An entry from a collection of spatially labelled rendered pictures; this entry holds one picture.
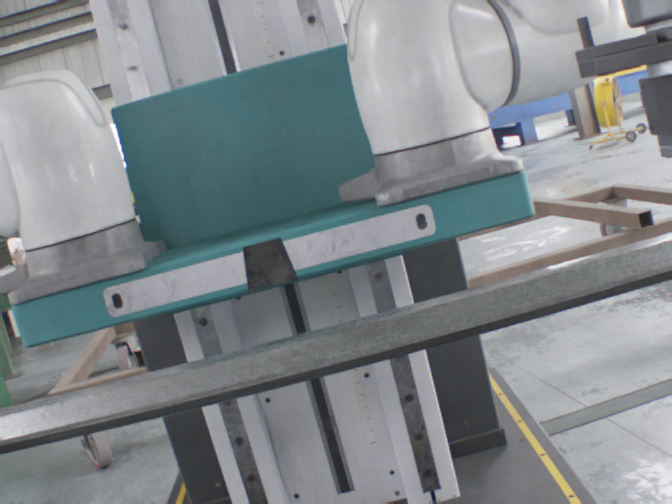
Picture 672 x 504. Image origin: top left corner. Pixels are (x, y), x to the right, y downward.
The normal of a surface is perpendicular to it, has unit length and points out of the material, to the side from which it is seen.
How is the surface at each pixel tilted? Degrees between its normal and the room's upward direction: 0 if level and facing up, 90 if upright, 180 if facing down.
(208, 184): 90
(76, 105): 75
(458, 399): 90
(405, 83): 90
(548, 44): 99
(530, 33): 85
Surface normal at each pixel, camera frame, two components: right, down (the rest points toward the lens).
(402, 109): -0.35, 0.25
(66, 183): 0.31, 0.07
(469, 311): -0.03, -0.11
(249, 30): 0.02, 0.14
